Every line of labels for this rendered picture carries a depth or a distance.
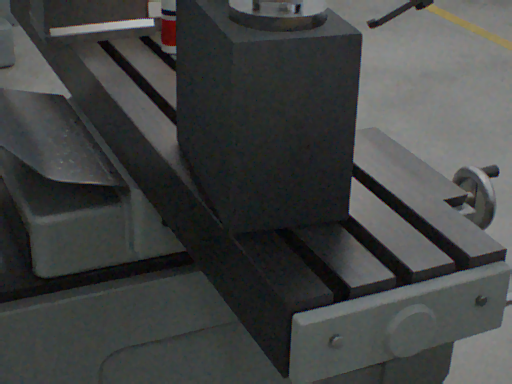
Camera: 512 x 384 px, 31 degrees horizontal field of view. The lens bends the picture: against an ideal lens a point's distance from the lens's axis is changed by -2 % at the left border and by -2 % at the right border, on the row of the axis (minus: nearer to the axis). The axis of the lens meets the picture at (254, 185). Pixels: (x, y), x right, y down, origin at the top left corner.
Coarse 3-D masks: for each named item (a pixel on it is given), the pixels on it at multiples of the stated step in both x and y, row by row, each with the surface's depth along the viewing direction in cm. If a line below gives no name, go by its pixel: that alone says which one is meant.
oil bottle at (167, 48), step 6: (162, 0) 127; (168, 0) 127; (174, 0) 127; (162, 6) 128; (168, 6) 127; (174, 6) 127; (162, 12) 128; (168, 12) 127; (174, 12) 127; (162, 18) 129; (168, 18) 128; (174, 18) 128; (162, 24) 129; (168, 24) 128; (174, 24) 128; (162, 30) 129; (168, 30) 129; (174, 30) 128; (162, 36) 130; (168, 36) 129; (174, 36) 129; (162, 42) 130; (168, 42) 129; (174, 42) 129; (162, 48) 131; (168, 48) 130; (174, 48) 130
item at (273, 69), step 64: (192, 0) 89; (320, 0) 84; (192, 64) 91; (256, 64) 78; (320, 64) 80; (192, 128) 95; (256, 128) 81; (320, 128) 83; (256, 192) 84; (320, 192) 86
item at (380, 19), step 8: (400, 0) 83; (408, 0) 81; (416, 0) 81; (424, 0) 82; (432, 0) 82; (392, 8) 81; (400, 8) 81; (408, 8) 81; (416, 8) 83; (376, 16) 81; (384, 16) 81; (392, 16) 81; (368, 24) 82; (376, 24) 81
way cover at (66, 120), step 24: (0, 96) 126; (24, 96) 130; (48, 96) 133; (0, 120) 112; (24, 120) 121; (48, 120) 124; (72, 120) 126; (0, 144) 101; (48, 144) 115; (72, 144) 118; (96, 144) 120; (48, 168) 108; (72, 168) 110; (96, 168) 112
